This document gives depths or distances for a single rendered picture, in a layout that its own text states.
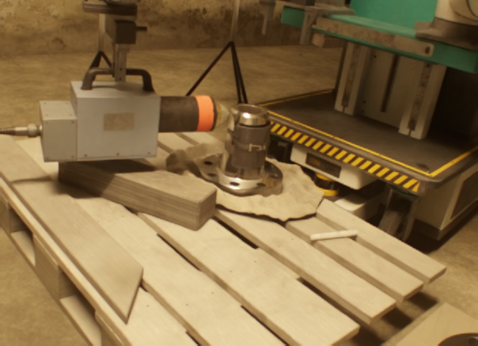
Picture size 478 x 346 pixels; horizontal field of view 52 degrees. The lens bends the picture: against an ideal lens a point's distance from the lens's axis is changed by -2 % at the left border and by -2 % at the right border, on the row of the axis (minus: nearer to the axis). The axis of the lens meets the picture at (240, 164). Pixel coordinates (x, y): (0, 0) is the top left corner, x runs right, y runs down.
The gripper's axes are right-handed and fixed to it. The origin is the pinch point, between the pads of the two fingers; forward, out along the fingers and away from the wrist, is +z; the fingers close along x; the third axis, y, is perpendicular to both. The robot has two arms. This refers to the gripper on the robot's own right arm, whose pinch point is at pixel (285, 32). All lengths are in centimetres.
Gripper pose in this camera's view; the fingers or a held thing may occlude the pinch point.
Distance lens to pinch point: 145.8
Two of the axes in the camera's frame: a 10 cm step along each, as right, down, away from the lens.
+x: -7.4, -3.6, 5.8
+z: -1.3, 9.1, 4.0
